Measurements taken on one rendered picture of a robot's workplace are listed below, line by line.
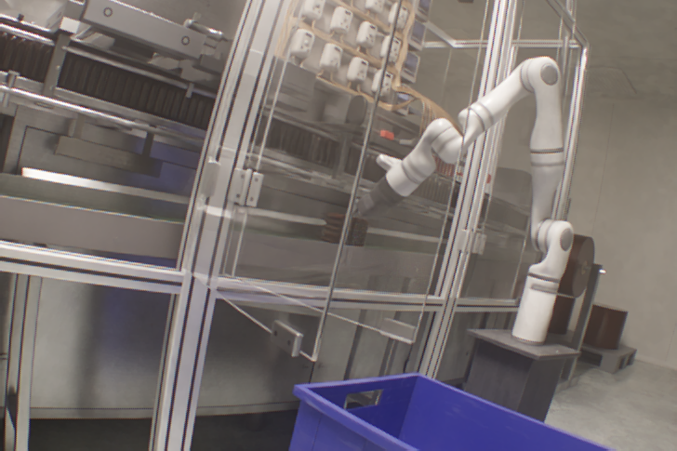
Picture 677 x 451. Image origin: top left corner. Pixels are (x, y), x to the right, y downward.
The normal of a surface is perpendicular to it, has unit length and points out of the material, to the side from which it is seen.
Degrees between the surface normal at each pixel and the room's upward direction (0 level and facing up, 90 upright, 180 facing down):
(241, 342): 90
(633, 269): 90
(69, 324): 90
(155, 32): 90
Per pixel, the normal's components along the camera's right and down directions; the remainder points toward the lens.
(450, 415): -0.68, -0.18
